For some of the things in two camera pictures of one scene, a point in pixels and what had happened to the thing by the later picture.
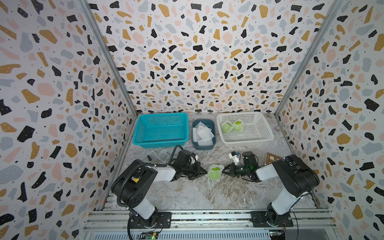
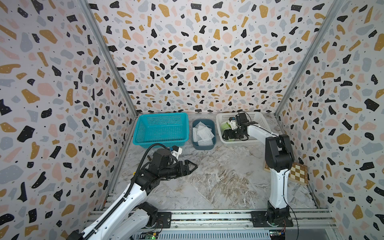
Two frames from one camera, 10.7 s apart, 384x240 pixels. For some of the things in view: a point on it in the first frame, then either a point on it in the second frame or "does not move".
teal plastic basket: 154,130 does not move
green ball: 226,127 does not move
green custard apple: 226,128 does not move
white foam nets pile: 203,135 does not move
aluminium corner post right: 322,32 does not move
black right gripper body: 242,170 -> 237,131
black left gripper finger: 197,174 -> 184,170
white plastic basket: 239,129 does not move
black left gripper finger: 201,171 -> 189,166
